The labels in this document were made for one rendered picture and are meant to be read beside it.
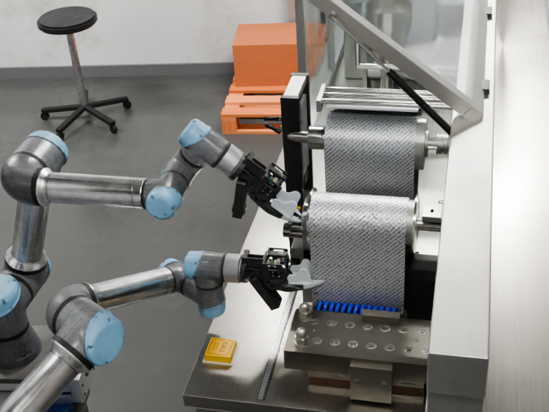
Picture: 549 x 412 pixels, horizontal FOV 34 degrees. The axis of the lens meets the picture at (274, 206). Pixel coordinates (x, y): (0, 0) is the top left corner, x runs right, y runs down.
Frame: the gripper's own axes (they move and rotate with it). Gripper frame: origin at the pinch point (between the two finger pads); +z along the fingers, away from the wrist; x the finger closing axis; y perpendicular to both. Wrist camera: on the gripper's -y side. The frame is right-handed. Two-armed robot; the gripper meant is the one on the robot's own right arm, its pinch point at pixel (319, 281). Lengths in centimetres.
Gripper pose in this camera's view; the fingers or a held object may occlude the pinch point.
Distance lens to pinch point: 227.9
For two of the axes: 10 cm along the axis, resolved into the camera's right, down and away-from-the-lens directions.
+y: -0.6, -8.3, -5.5
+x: 2.1, -5.5, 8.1
